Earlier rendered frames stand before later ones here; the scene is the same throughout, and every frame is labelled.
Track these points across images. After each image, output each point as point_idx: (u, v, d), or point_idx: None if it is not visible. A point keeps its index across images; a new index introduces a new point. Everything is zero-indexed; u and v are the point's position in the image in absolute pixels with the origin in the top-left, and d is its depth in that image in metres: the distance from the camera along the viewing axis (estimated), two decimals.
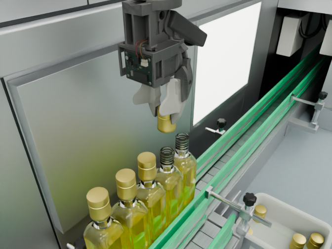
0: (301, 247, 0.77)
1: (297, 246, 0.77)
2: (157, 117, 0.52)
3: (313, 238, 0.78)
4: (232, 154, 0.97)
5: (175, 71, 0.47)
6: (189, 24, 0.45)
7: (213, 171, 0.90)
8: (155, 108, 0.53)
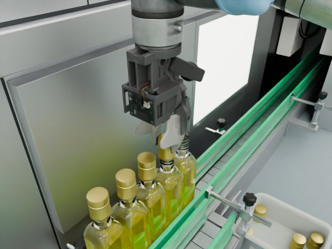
0: (301, 247, 0.77)
1: (297, 246, 0.77)
2: (158, 146, 0.56)
3: (313, 238, 0.78)
4: (232, 154, 0.97)
5: None
6: (188, 65, 0.48)
7: (213, 171, 0.90)
8: (156, 138, 0.56)
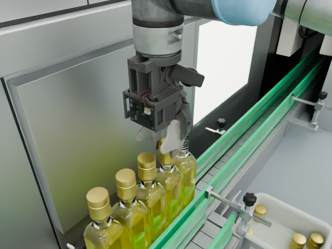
0: (301, 247, 0.77)
1: (297, 246, 0.77)
2: (159, 150, 0.57)
3: (313, 238, 0.78)
4: (232, 154, 0.97)
5: None
6: (188, 72, 0.49)
7: (213, 171, 0.90)
8: (156, 143, 0.57)
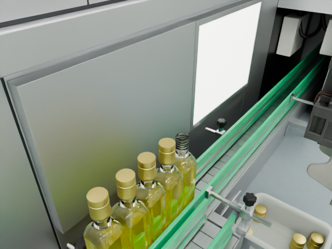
0: (301, 247, 0.77)
1: (297, 246, 0.77)
2: (159, 150, 0.57)
3: (313, 238, 0.78)
4: (232, 154, 0.97)
5: None
6: None
7: (213, 171, 0.90)
8: None
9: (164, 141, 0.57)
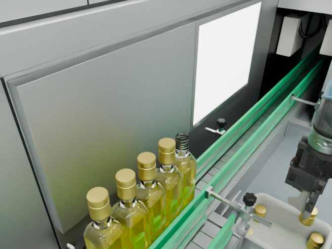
0: (312, 219, 0.71)
1: (308, 217, 0.71)
2: (159, 150, 0.57)
3: (313, 238, 0.78)
4: (232, 154, 0.97)
5: None
6: None
7: (213, 171, 0.90)
8: None
9: (164, 141, 0.57)
